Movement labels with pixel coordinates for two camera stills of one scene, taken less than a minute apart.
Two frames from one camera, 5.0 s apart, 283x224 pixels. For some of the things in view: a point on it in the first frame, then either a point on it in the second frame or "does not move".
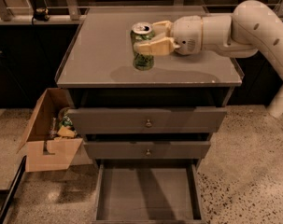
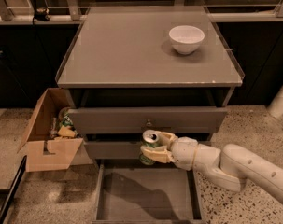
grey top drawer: x=145 y=120 does not move
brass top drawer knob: x=148 y=123 does not move
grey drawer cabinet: x=150 y=129 does not move
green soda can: x=141 y=32 -> x=150 y=138
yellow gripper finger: x=161 y=46 -> x=159 y=154
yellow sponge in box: x=65 y=132 does not move
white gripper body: x=187 y=35 -> x=184 y=152
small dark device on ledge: x=42 y=14 does not move
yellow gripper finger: x=163 y=29 -> x=167 y=139
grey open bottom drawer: x=148 y=191 does not move
